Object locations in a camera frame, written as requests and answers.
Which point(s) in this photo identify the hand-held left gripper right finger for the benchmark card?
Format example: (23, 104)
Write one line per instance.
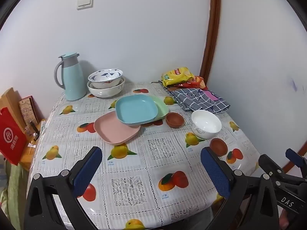
(215, 172)

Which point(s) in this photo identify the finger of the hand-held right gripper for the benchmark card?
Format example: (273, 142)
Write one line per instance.
(268, 163)
(294, 155)

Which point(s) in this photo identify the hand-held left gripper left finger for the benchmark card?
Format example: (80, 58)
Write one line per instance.
(87, 170)

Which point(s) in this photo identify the small brown bowl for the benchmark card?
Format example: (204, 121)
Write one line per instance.
(218, 146)
(174, 121)

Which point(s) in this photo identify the small white porcelain bowl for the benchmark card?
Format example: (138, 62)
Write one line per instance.
(206, 122)

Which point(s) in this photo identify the pink square plastic plate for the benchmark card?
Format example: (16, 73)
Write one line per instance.
(112, 129)

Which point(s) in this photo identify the wooden side table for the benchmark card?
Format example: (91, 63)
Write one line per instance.
(30, 153)

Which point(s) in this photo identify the fruit print tablecloth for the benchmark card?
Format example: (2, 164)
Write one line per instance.
(156, 148)

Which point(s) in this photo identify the green cloth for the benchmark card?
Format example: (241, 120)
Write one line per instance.
(14, 191)

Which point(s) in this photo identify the blue square plastic plate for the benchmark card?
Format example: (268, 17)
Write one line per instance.
(135, 109)

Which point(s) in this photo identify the grey checked folded cloth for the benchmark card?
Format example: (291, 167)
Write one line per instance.
(191, 98)

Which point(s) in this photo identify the large white porcelain bowl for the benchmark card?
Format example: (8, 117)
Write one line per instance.
(105, 92)

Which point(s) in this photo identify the red paper bag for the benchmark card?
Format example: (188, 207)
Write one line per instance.
(12, 139)

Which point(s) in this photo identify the patterned brown box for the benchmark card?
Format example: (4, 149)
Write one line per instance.
(28, 110)

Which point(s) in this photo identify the green square plastic plate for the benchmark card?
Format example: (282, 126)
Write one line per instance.
(162, 105)

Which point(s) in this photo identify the light blue thermos jug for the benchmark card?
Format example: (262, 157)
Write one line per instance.
(74, 81)

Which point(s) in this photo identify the red chip bag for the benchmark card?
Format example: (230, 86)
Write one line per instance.
(196, 82)

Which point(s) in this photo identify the patterned porcelain bowl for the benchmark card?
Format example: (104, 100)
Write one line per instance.
(105, 75)

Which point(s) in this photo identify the yellow chip bag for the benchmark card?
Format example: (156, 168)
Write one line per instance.
(177, 75)

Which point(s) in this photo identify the tan cardboard box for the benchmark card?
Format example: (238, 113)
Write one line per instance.
(10, 98)

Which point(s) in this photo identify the brown wooden door frame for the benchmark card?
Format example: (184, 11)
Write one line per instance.
(213, 28)

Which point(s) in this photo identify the white wall light switch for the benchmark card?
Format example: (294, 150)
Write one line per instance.
(85, 2)

